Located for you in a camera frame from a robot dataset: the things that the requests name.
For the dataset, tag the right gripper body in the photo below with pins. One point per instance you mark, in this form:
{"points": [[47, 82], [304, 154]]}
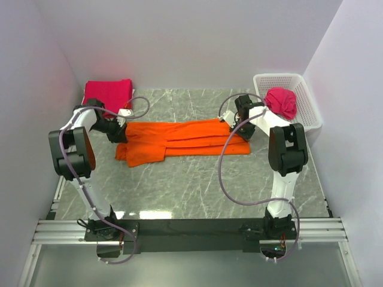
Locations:
{"points": [[245, 132]]}

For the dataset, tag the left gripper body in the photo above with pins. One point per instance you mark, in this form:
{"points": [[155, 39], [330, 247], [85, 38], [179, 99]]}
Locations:
{"points": [[118, 135]]}

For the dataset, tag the orange t shirt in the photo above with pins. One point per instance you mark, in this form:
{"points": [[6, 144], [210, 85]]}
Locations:
{"points": [[151, 142]]}

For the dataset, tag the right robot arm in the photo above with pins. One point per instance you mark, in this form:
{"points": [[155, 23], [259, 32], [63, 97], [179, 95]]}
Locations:
{"points": [[287, 155]]}

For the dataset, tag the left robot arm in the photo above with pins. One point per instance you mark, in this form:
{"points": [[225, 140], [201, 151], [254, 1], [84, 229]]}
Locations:
{"points": [[74, 159]]}

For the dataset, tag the folded crimson t shirt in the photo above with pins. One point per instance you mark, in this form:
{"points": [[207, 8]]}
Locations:
{"points": [[114, 94]]}

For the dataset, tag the crumpled crimson t shirt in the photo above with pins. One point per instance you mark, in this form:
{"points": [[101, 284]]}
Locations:
{"points": [[282, 102]]}

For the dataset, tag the white plastic basket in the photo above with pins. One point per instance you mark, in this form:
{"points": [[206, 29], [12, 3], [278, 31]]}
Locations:
{"points": [[307, 112]]}

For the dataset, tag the black base beam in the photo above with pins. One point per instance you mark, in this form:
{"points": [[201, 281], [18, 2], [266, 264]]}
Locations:
{"points": [[182, 235]]}

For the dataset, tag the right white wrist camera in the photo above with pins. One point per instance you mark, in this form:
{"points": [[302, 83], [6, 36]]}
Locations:
{"points": [[229, 118]]}

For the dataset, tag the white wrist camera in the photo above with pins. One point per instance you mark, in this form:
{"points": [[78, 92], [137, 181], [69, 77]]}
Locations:
{"points": [[123, 116], [229, 118]]}

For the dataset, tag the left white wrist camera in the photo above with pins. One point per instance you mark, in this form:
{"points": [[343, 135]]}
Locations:
{"points": [[123, 116]]}

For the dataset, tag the aluminium rail frame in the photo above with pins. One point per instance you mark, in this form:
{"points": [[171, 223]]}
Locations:
{"points": [[59, 257]]}

